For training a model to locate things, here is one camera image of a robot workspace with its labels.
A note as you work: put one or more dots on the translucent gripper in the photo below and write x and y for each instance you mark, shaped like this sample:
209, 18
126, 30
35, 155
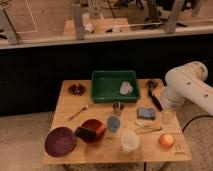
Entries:
167, 115

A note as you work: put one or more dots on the black brush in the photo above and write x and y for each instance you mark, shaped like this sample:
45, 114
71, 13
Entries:
151, 85

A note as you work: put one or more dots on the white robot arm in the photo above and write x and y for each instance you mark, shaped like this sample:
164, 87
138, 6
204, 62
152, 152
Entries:
187, 82

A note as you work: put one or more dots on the small metal cup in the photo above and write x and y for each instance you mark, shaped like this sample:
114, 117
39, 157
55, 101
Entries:
118, 107

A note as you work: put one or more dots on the blue cup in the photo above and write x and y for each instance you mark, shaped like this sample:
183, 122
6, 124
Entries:
113, 123

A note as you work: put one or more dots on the blue sponge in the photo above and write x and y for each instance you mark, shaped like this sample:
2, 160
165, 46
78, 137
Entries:
146, 113

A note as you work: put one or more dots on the orange fruit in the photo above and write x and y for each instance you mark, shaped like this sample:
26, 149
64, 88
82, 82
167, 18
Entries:
166, 140

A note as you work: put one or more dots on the wooden tongs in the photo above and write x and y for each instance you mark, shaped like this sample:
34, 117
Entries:
143, 128

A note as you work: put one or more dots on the green plastic tray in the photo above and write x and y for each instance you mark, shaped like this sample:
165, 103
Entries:
105, 86

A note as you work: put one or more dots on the orange bowl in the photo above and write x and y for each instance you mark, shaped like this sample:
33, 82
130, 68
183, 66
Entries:
95, 125

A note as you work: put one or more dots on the black rectangular block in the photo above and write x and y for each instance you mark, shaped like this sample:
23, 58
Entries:
85, 133

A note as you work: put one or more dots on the metal fork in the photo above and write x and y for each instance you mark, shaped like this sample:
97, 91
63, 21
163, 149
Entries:
84, 108

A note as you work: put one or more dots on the wooden side table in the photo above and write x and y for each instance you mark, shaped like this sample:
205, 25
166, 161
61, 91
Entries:
108, 149

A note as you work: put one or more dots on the dark purple plate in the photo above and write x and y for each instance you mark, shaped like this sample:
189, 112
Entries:
60, 142

